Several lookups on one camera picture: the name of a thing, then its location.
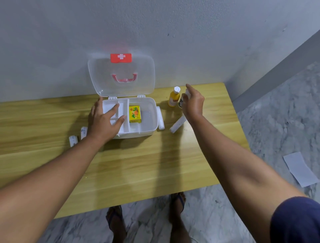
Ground person's left hand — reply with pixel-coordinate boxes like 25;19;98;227
87;96;127;146

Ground person's right hand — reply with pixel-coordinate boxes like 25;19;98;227
181;83;205;125

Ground white medicine bottle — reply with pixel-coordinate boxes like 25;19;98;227
178;88;191;109

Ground yellow medicine bottle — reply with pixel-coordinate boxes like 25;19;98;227
168;86;181;108

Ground plain white bandage roll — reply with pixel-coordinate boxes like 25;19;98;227
169;114;187;134
156;106;165;131

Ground green yellow medicine box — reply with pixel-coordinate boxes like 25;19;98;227
129;105;142;124

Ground white first aid box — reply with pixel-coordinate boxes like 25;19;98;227
87;53;159;140

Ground person's left forearm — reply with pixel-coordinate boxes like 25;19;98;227
0;135;103;243

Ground person's right forearm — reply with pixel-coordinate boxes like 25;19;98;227
191;115;308;243

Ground person's left foot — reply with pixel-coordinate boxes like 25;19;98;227
107;206;128;243

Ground person's foot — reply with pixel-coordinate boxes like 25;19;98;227
170;193;192;243
107;206;128;243

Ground person's right foot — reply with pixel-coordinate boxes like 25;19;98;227
170;193;192;243

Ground dark left flip-flop sandal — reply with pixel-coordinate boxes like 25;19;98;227
106;205;125;233

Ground dark flip-flop sandal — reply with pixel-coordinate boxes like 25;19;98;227
170;192;187;216
106;205;125;233

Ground dark right flip-flop sandal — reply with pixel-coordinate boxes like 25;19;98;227
170;192;187;216

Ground white paper sheet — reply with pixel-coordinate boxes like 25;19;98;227
283;152;320;188

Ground navy right shirt sleeve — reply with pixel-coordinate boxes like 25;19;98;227
270;196;320;243

